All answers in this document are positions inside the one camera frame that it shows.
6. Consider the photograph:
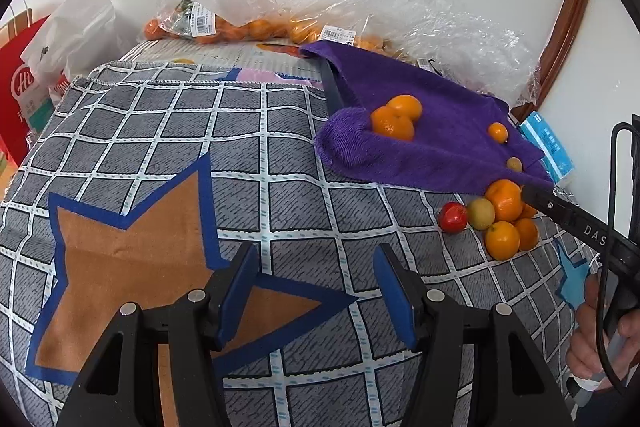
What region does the grey checked star cloth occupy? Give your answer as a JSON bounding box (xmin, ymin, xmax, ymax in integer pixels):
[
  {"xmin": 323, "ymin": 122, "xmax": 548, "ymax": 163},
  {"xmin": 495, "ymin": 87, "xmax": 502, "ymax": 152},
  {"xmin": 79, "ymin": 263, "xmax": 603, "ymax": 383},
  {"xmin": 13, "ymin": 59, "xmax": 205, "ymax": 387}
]
[{"xmin": 0, "ymin": 62, "xmax": 601, "ymax": 427}]

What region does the brown wooden door frame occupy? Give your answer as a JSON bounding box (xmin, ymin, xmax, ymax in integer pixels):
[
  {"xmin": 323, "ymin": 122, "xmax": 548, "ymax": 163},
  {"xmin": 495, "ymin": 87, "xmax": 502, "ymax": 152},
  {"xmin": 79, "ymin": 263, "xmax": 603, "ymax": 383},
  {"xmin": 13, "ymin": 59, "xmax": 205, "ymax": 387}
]
[{"xmin": 510, "ymin": 0, "xmax": 596, "ymax": 122}]

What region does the oval yellow-orange tomato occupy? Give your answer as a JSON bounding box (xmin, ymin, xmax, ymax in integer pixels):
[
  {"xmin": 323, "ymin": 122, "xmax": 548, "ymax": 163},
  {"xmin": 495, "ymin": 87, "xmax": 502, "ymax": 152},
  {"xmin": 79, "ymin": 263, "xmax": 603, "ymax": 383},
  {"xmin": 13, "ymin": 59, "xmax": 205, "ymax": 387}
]
[{"xmin": 386, "ymin": 94, "xmax": 423, "ymax": 120}]

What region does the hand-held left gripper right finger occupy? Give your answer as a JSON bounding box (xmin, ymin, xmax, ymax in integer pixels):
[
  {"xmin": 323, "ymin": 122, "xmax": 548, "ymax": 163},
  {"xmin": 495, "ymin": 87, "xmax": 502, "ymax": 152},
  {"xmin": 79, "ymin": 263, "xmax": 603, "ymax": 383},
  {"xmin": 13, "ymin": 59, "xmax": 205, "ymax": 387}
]
[{"xmin": 372, "ymin": 243, "xmax": 573, "ymax": 427}]

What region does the purple towel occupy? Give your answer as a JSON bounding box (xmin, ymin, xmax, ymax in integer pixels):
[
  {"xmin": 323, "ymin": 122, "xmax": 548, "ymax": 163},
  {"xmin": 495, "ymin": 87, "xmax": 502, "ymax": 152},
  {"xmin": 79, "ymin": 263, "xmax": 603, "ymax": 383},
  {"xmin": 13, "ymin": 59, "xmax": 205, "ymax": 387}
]
[{"xmin": 298, "ymin": 39, "xmax": 556, "ymax": 198}]

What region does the medium orange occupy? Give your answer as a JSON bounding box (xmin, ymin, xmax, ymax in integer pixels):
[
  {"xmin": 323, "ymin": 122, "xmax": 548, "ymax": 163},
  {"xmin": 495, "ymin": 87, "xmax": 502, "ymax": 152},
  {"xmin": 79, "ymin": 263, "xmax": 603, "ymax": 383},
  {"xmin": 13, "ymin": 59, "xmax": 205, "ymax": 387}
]
[
  {"xmin": 484, "ymin": 180, "xmax": 524, "ymax": 223},
  {"xmin": 484, "ymin": 221, "xmax": 521, "ymax": 261}
]

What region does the pile of bagged oranges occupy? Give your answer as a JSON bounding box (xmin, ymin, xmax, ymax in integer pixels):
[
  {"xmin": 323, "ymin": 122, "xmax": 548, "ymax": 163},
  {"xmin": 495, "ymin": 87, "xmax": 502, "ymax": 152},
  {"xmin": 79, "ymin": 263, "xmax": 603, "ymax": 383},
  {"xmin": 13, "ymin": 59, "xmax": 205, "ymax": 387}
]
[{"xmin": 144, "ymin": 16, "xmax": 396, "ymax": 54}]

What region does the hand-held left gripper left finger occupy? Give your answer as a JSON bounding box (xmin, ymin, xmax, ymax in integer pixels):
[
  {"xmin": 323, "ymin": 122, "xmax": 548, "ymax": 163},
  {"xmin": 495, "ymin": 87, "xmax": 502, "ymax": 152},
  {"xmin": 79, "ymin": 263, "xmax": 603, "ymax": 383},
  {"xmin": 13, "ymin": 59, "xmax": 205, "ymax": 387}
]
[{"xmin": 55, "ymin": 242, "xmax": 261, "ymax": 427}]

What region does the blue tissue box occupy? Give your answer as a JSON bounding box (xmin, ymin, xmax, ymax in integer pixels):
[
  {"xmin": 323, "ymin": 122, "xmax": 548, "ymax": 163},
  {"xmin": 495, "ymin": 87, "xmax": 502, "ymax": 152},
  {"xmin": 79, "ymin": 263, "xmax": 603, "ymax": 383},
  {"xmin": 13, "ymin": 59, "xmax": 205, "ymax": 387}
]
[{"xmin": 517, "ymin": 109, "xmax": 576, "ymax": 188}]

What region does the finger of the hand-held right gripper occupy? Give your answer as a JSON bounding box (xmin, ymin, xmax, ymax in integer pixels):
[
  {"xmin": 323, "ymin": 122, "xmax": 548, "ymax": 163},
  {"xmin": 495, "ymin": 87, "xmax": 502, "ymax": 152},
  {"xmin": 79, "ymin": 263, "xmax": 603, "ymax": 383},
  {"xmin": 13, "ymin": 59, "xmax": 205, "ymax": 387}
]
[{"xmin": 521, "ymin": 183, "xmax": 581, "ymax": 233}]

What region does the printed paper mat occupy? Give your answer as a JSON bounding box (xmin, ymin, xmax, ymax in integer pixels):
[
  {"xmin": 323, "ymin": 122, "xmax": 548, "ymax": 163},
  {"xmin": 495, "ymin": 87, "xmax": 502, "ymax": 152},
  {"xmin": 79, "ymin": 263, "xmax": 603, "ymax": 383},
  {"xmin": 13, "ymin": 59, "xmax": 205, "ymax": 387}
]
[{"xmin": 120, "ymin": 42, "xmax": 326, "ymax": 85}]

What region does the large orange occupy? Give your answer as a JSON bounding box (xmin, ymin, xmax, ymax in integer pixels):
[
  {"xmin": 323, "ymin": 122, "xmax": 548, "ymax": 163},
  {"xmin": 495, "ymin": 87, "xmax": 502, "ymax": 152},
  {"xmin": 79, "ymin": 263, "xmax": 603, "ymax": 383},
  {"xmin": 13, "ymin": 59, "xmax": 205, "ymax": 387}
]
[{"xmin": 371, "ymin": 106, "xmax": 416, "ymax": 142}]

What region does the red paper shopping bag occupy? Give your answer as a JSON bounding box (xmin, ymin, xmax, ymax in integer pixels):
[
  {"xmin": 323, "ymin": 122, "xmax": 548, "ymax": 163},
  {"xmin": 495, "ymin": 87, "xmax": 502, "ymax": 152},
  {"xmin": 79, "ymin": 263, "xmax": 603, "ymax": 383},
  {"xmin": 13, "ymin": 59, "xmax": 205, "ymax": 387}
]
[{"xmin": 0, "ymin": 0, "xmax": 56, "ymax": 168}]

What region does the yellow-green round tomato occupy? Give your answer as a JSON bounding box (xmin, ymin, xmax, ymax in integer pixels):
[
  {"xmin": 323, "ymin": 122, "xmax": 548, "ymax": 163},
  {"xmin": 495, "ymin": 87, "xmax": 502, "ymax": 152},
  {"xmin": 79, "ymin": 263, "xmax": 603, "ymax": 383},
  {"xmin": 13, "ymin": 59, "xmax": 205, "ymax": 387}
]
[{"xmin": 466, "ymin": 198, "xmax": 496, "ymax": 231}]

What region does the black tray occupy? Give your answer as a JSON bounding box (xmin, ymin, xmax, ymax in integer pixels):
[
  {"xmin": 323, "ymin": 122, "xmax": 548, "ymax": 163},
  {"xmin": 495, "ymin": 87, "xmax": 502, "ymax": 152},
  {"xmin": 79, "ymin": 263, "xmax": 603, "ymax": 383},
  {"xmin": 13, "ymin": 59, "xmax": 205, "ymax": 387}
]
[{"xmin": 320, "ymin": 57, "xmax": 346, "ymax": 112}]

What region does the person's right hand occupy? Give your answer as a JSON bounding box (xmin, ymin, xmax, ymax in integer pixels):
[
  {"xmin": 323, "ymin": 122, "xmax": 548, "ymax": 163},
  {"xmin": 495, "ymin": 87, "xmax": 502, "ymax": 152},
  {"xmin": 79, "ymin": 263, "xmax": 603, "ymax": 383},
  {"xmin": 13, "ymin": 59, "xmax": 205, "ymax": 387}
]
[{"xmin": 567, "ymin": 273, "xmax": 640, "ymax": 391}]

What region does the teal box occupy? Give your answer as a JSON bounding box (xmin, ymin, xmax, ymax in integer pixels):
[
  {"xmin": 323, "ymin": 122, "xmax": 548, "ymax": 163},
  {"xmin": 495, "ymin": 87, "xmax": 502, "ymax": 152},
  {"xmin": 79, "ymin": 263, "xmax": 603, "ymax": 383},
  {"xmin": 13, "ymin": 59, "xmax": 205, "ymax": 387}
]
[{"xmin": 27, "ymin": 94, "xmax": 56, "ymax": 132}]

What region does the crumpled clear plastic bag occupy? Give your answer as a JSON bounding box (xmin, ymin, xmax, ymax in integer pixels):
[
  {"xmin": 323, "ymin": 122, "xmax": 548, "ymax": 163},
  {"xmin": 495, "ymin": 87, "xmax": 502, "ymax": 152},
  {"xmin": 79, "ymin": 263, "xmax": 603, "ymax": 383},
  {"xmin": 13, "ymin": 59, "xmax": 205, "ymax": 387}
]
[{"xmin": 395, "ymin": 0, "xmax": 543, "ymax": 108}]

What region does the red cherry tomato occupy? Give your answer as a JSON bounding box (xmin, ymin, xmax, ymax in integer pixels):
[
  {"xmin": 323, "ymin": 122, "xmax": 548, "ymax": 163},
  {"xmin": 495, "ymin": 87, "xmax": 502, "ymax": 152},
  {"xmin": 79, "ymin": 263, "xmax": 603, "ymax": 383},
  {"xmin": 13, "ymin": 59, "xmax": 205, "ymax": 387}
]
[{"xmin": 437, "ymin": 202, "xmax": 469, "ymax": 234}]

